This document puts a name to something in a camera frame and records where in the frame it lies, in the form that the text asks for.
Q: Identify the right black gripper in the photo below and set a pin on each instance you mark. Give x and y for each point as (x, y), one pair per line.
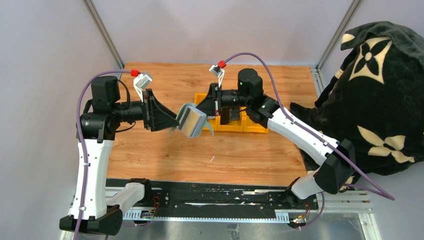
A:
(210, 105)

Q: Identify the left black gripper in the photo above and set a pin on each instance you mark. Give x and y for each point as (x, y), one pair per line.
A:
(160, 117)

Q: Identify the green leather card holder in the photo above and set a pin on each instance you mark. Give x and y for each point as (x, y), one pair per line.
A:
(192, 121)

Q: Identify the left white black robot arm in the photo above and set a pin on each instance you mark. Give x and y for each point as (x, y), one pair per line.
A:
(97, 125)

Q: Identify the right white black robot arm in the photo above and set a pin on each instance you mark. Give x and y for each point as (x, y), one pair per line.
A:
(333, 157)

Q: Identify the black cards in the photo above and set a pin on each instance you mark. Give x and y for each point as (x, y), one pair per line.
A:
(229, 115)

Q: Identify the middle yellow plastic bin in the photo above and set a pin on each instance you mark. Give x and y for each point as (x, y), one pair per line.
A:
(235, 126)

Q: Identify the right yellow plastic bin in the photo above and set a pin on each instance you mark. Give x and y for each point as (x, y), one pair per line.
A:
(251, 127)

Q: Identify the black floral blanket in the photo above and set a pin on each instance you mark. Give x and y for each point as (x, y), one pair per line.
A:
(376, 98)

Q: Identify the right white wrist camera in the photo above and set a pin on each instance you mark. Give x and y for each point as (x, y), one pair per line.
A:
(218, 72)

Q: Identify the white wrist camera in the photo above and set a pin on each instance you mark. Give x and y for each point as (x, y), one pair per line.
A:
(141, 82)
(218, 72)

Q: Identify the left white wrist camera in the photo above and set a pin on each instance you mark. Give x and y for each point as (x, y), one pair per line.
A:
(141, 82)

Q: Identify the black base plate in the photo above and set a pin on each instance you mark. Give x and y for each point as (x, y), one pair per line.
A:
(224, 201)

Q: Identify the aluminium frame rail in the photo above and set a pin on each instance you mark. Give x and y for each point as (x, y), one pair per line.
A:
(341, 216)

